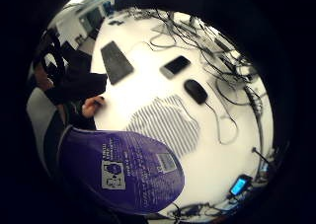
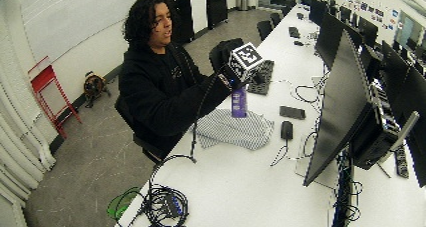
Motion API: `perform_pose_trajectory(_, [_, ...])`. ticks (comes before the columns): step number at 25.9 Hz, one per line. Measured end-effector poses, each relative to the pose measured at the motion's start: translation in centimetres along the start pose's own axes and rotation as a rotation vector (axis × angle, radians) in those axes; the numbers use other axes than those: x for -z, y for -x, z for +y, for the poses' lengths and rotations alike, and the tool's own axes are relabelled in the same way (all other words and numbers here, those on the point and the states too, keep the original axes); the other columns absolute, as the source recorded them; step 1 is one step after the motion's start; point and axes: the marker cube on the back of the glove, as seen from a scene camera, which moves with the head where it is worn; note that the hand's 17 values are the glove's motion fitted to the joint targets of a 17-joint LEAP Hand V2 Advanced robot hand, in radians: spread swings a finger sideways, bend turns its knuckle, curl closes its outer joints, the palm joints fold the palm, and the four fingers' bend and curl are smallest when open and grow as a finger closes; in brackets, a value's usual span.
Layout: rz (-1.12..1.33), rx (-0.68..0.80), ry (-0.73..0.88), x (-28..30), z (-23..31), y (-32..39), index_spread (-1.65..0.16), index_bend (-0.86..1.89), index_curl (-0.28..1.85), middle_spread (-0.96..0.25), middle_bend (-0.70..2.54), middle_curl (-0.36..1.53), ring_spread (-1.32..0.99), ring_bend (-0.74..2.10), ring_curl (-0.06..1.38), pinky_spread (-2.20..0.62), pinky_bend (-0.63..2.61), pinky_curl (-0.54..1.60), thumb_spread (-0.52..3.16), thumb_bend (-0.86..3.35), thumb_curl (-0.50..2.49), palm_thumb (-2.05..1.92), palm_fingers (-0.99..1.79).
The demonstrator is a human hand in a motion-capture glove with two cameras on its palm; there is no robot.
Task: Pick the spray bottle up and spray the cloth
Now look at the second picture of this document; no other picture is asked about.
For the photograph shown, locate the purple bottle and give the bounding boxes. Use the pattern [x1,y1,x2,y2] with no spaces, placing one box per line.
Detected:
[231,86,249,119]

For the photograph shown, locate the white marker cube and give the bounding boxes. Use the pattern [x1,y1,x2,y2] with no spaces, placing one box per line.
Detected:
[228,42,265,83]

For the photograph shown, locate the black office chair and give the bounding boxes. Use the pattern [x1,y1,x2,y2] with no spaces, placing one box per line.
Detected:
[256,19,275,42]
[208,37,247,75]

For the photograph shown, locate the black keyboard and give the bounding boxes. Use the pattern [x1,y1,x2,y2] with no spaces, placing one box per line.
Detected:
[247,59,276,96]

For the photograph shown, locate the striped grey cloth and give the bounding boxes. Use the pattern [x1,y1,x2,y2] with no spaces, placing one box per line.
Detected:
[191,108,276,151]

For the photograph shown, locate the black phone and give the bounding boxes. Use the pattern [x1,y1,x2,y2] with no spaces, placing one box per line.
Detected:
[279,105,308,121]

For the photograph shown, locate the the person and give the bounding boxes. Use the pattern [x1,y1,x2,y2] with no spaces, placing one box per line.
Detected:
[114,0,237,164]

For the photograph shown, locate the black cabinet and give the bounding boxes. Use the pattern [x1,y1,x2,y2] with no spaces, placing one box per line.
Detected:
[163,0,198,45]

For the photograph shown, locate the black computer mouse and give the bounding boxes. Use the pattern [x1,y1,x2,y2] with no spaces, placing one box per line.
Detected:
[280,120,295,141]

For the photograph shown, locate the large black monitor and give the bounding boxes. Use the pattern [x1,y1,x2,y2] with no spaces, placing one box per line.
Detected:
[303,29,376,187]

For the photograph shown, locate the brown backpack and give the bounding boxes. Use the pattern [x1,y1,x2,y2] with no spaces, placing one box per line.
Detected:
[82,70,112,109]

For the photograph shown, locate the black desktop computer box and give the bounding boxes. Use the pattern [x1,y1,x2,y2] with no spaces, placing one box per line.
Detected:
[352,86,404,171]

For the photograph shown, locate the red folding step stool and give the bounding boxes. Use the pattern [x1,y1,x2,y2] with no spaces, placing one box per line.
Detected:
[27,55,84,140]

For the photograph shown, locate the black glove cable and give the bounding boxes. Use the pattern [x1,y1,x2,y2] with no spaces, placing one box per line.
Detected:
[147,74,222,191]

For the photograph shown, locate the black mouse cable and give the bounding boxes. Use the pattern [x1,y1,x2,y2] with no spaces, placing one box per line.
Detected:
[269,138,292,168]

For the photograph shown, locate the coiled black cable bundle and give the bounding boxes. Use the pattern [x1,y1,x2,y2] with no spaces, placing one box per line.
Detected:
[140,184,192,227]

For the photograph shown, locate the green cable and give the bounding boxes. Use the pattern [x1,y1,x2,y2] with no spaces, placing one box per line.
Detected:
[106,186,144,223]

